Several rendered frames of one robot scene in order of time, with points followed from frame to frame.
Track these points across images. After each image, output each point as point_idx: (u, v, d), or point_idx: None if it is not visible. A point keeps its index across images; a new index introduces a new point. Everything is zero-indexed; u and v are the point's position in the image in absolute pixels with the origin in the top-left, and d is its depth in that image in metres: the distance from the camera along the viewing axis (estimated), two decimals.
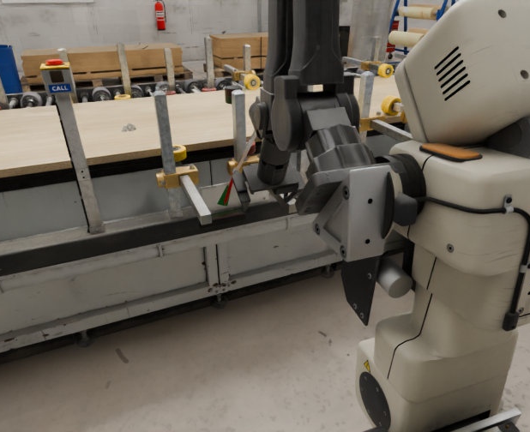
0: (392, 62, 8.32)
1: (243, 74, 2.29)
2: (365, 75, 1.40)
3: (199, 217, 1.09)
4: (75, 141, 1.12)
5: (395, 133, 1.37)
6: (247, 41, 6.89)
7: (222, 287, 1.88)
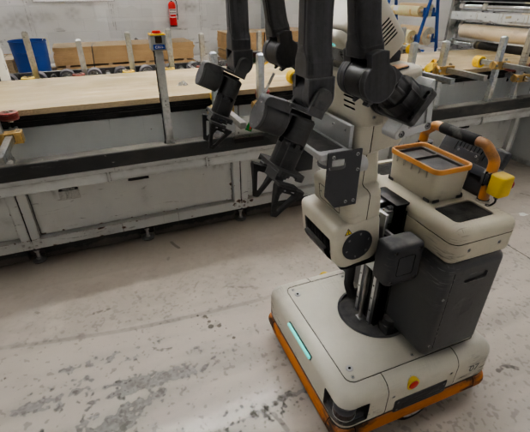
0: None
1: None
2: None
3: (238, 124, 1.83)
4: (164, 81, 1.86)
5: None
6: (252, 36, 7.63)
7: (243, 203, 2.63)
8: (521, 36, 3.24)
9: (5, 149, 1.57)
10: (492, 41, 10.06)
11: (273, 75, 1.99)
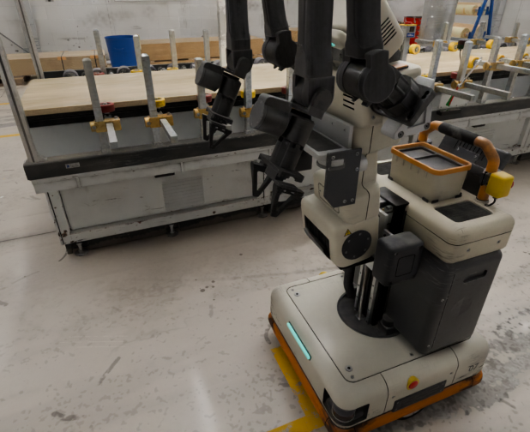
0: None
1: None
2: (525, 35, 2.60)
3: (467, 97, 2.29)
4: None
5: None
6: None
7: None
8: None
9: None
10: None
11: (480, 59, 2.45)
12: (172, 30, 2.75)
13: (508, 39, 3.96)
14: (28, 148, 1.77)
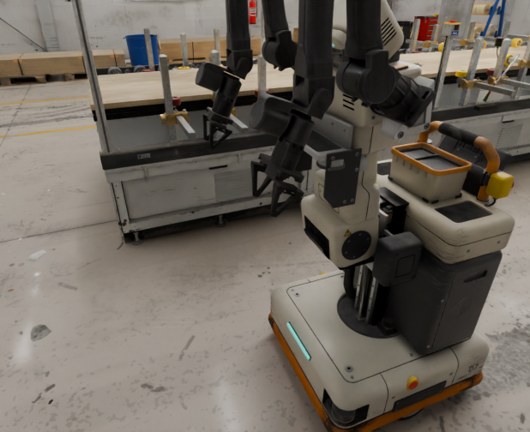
0: None
1: (433, 43, 3.59)
2: None
3: (508, 93, 2.39)
4: (447, 60, 2.43)
5: None
6: None
7: None
8: None
9: None
10: None
11: (518, 57, 2.55)
12: (218, 28, 2.85)
13: None
14: (105, 140, 1.87)
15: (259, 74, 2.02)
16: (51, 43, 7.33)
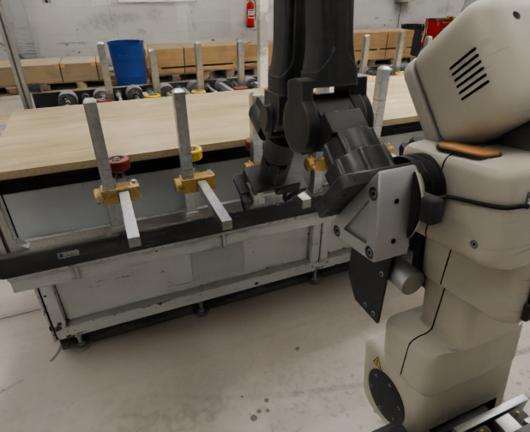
0: None
1: None
2: None
3: None
4: None
5: None
6: None
7: None
8: None
9: None
10: None
11: None
12: (199, 42, 2.13)
13: None
14: (0, 234, 1.15)
15: (251, 122, 1.30)
16: (27, 49, 6.61)
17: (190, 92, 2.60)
